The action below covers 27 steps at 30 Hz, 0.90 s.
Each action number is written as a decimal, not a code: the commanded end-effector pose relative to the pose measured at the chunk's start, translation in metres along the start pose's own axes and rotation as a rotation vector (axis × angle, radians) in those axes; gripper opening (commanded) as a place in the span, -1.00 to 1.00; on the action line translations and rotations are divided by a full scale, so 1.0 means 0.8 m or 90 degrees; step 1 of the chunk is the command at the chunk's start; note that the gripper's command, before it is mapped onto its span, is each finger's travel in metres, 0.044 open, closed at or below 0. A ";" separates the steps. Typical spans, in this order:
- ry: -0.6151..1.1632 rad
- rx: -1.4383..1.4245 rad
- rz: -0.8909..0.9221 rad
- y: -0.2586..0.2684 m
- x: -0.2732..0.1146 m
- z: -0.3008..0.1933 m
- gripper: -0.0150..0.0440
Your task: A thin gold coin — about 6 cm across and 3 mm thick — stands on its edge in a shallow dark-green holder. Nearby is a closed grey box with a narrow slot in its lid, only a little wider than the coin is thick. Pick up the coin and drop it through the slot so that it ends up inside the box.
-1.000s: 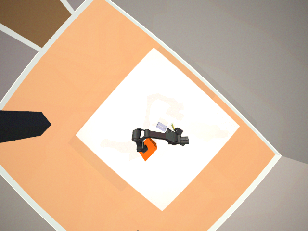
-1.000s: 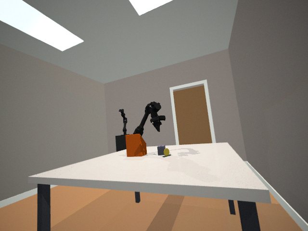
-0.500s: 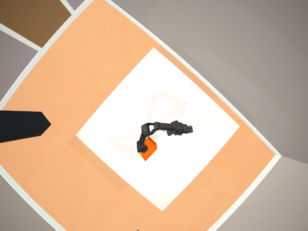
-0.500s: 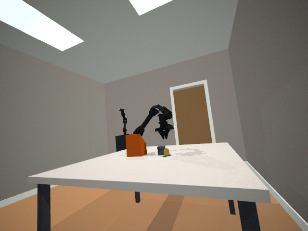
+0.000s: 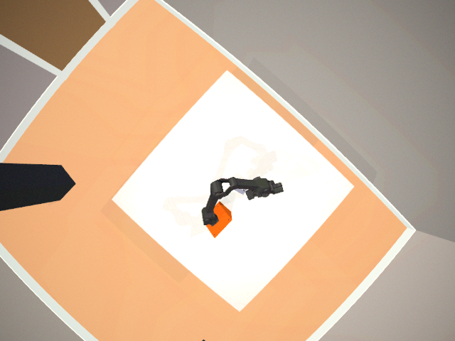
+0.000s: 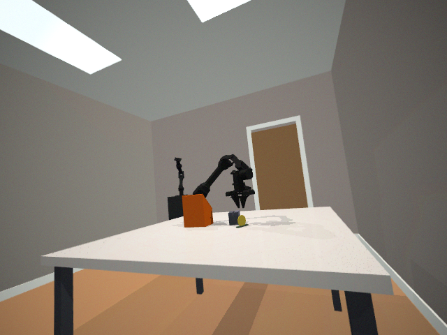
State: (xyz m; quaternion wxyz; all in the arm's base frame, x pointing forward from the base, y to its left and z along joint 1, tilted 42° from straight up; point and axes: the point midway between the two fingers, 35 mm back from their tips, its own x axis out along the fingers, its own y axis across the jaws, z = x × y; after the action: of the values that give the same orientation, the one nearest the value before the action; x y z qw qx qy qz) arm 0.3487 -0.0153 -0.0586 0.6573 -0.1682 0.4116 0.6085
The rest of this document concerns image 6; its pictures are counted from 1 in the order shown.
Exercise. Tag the gold coin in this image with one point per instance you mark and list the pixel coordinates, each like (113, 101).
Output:
(241, 220)

